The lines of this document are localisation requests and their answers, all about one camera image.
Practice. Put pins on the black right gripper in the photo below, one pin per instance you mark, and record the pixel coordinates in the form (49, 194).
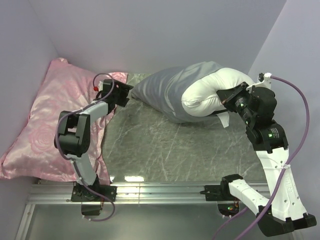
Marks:
(227, 96)

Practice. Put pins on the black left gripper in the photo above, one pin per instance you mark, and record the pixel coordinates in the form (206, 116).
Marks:
(124, 89)

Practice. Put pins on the white pillow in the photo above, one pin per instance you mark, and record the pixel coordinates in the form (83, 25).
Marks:
(200, 99)

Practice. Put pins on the grey pillowcase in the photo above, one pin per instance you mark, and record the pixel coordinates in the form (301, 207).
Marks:
(163, 91)

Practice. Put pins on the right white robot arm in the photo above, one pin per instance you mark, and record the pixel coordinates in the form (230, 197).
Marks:
(283, 212)

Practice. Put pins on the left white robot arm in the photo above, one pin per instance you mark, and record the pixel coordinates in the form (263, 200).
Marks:
(73, 131)

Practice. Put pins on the pink floral pillow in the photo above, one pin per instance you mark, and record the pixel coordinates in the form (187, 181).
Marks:
(65, 88)

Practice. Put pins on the right controller board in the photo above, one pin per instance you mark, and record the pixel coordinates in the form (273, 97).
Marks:
(228, 210)

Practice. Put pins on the left black controller box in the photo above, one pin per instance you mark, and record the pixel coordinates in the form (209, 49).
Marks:
(91, 210)

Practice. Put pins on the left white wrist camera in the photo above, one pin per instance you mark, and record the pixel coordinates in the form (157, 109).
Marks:
(97, 85)

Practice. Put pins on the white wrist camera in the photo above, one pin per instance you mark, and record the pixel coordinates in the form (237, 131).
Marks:
(264, 81)
(97, 85)

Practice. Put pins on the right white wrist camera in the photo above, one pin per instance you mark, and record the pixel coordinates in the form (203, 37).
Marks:
(264, 81)

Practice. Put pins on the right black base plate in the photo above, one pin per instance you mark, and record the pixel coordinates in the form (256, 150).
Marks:
(216, 193)

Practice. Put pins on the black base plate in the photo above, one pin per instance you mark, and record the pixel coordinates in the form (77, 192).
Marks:
(81, 194)
(216, 193)

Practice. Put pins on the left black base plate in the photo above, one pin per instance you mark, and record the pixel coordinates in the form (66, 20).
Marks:
(81, 194)

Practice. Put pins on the aluminium mounting rail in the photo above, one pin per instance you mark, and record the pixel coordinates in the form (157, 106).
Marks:
(136, 193)

